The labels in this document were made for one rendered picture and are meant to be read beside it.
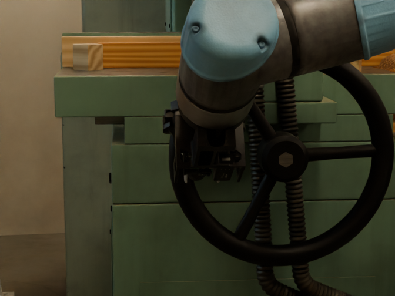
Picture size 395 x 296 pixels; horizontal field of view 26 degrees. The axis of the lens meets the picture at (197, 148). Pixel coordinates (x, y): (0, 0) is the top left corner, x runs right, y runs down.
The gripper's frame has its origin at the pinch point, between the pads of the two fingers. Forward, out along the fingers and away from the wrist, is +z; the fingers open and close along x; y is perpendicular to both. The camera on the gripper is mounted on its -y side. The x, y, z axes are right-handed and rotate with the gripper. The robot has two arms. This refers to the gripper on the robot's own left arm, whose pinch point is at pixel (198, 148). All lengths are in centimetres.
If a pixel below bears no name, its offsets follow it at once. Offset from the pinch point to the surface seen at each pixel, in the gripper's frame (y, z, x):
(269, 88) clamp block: -12.0, 9.4, 10.8
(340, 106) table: -13.6, 19.4, 23.1
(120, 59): -26.6, 29.8, -9.2
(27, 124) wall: -106, 253, -51
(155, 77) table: -17.4, 17.2, -4.2
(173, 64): -25.9, 30.2, -0.8
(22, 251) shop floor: -51, 255, -52
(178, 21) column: -41, 43, 1
